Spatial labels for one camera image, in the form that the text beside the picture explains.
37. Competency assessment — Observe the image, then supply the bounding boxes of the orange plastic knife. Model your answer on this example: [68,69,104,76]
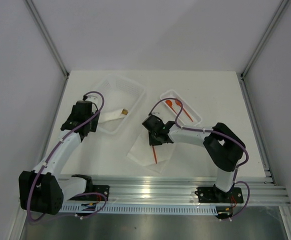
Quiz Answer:
[152,146,158,164]

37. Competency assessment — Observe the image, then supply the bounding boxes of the white paper napkin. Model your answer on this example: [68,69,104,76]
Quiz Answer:
[126,130,175,174]

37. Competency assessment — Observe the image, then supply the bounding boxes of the orange plastic spoon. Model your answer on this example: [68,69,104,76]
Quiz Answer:
[165,99,178,115]

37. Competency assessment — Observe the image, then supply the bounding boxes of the orange plastic fork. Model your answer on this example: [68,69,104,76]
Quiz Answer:
[175,99,193,122]

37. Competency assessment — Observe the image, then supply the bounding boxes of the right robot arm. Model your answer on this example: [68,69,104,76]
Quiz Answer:
[142,114,249,202]

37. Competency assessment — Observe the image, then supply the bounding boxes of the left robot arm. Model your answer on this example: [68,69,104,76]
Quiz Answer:
[18,100,100,215]

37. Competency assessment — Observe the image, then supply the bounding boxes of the rolled napkin in basket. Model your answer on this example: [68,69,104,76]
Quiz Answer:
[98,108,129,123]

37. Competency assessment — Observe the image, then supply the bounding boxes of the small white cutlery tray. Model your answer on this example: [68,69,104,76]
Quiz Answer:
[159,89,202,127]

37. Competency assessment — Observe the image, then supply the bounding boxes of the large white plastic basket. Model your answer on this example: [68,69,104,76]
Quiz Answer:
[83,74,146,135]

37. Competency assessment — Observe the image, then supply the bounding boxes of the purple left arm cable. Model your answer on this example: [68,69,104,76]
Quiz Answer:
[26,91,108,224]

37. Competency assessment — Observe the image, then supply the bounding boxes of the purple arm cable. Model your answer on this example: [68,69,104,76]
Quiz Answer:
[26,91,108,224]
[150,97,251,221]

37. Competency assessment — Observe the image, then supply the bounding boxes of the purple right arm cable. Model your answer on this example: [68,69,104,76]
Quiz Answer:
[150,97,251,221]

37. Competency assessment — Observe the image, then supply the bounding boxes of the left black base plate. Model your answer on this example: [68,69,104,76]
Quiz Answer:
[69,185,110,202]

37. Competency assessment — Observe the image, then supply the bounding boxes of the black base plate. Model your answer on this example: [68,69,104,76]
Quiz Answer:
[194,186,244,204]
[69,185,110,202]

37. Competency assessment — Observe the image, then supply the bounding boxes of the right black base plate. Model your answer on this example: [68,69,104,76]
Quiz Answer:
[194,186,244,204]

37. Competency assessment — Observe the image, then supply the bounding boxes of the white slotted cable duct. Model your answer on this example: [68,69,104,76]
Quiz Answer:
[59,203,218,216]

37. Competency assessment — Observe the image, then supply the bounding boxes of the left aluminium frame post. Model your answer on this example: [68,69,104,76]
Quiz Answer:
[22,0,70,79]

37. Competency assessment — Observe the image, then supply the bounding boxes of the aluminium frame post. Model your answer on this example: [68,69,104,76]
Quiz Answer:
[22,0,70,79]
[239,0,291,79]

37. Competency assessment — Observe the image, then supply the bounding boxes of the aluminium mounting rail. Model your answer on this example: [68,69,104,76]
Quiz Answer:
[18,175,291,207]

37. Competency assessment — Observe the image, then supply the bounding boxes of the right aluminium frame post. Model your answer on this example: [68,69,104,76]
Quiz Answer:
[239,0,291,79]

